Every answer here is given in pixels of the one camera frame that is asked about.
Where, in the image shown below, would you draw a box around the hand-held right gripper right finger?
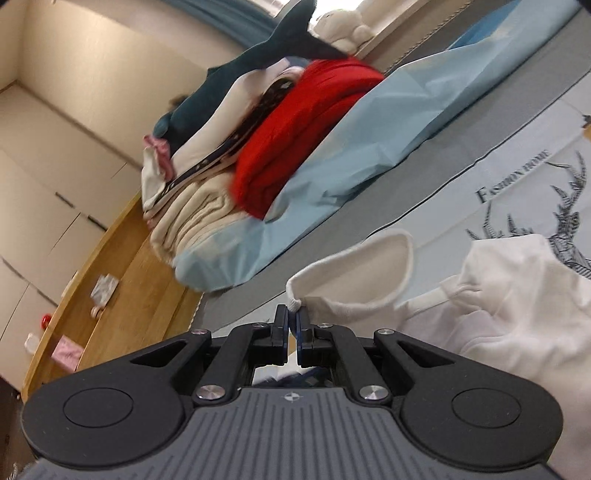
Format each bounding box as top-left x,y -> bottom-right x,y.
291,307 -> 455,407

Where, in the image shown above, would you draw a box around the patterned packet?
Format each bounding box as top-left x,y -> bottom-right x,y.
90,274 -> 120,308

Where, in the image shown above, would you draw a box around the red knit sweater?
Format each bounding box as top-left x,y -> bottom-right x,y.
229,58 -> 386,221

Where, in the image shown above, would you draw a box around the white bear plush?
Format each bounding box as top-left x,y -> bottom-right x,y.
308,8 -> 376,52

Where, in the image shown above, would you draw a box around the cream folded clothes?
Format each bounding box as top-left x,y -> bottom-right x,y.
150,180 -> 262,268

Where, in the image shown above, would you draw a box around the white small garment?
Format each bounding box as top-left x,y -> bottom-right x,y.
286,231 -> 591,388

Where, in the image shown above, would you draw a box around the blue curtain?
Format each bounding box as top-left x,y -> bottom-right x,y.
164,0 -> 296,35

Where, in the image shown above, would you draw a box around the grey mattress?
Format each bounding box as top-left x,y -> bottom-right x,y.
189,9 -> 591,352

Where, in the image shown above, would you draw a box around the cream wardrobe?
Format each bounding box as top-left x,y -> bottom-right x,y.
0,78 -> 153,388

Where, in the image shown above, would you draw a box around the white printed cloth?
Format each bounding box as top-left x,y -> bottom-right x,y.
372,99 -> 591,282

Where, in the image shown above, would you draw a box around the pink cloth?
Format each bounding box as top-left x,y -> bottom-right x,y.
143,135 -> 175,182

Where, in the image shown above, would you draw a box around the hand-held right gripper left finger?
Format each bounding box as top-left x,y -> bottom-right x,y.
130,304 -> 291,407

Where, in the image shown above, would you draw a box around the white folded garment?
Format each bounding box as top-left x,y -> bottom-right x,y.
171,58 -> 289,185

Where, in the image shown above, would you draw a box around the light blue sheet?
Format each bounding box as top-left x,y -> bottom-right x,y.
175,18 -> 578,294

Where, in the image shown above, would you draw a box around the dark blue shark plush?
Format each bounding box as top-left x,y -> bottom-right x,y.
154,0 -> 349,148

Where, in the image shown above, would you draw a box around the dark patterned garment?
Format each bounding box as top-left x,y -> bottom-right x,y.
235,76 -> 303,139

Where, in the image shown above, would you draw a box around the pink box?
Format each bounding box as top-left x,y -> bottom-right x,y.
51,336 -> 85,371

